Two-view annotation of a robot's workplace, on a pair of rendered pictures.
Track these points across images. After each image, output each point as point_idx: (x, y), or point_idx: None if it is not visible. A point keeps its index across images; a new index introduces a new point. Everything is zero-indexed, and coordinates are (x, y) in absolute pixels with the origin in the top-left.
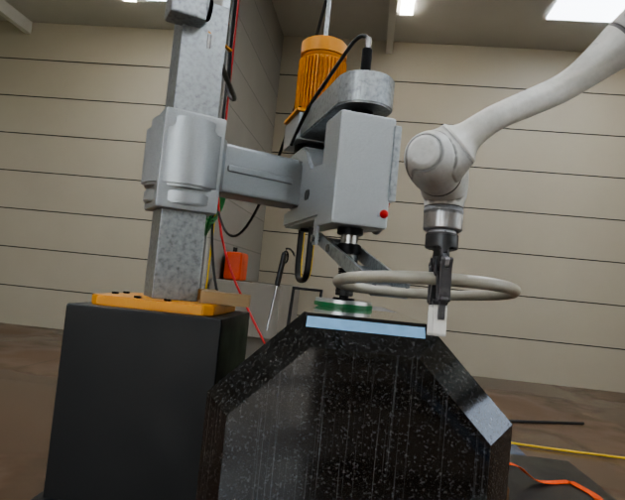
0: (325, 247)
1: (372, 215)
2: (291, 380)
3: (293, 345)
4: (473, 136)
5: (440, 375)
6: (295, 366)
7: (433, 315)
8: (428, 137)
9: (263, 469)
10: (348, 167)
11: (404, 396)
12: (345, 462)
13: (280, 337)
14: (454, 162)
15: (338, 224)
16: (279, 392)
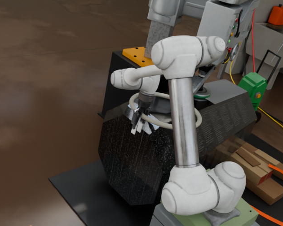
0: None
1: None
2: (117, 121)
3: (122, 110)
4: (130, 78)
5: (155, 143)
6: (118, 118)
7: None
8: (112, 75)
9: (108, 143)
10: (203, 31)
11: (143, 144)
12: (126, 154)
13: (123, 105)
14: (122, 85)
15: None
16: (114, 123)
